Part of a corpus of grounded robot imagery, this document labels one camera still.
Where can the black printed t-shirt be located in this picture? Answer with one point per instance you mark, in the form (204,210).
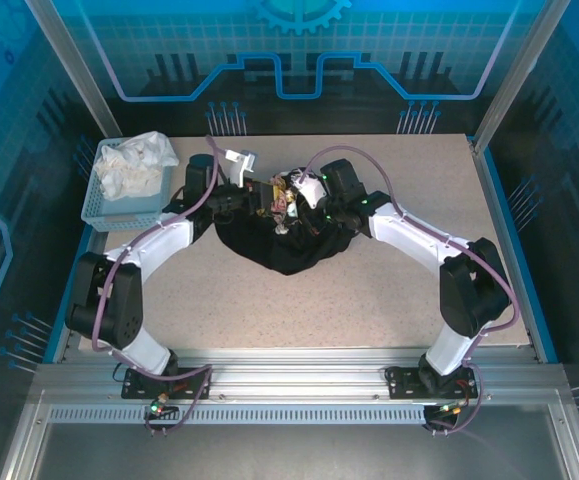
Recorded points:
(279,250)

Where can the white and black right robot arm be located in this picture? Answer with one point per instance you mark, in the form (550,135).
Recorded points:
(474,295)

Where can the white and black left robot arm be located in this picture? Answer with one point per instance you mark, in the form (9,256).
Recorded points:
(129,310)

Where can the crumpled white cloth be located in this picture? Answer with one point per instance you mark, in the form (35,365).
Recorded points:
(129,170)

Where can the light blue plastic basket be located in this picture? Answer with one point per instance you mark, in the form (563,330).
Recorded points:
(119,215)

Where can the blue table edge strip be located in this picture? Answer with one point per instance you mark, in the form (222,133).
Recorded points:
(509,225)

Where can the small circuit board with LEDs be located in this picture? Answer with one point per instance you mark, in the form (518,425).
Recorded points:
(159,409)
(449,409)

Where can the aluminium frame post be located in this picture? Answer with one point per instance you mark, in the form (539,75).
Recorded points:
(525,65)
(71,65)

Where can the aluminium rail beam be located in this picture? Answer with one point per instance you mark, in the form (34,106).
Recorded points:
(294,375)

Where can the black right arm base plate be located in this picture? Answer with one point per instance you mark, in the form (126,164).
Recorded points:
(404,382)

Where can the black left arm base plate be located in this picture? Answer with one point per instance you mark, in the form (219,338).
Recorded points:
(139,387)

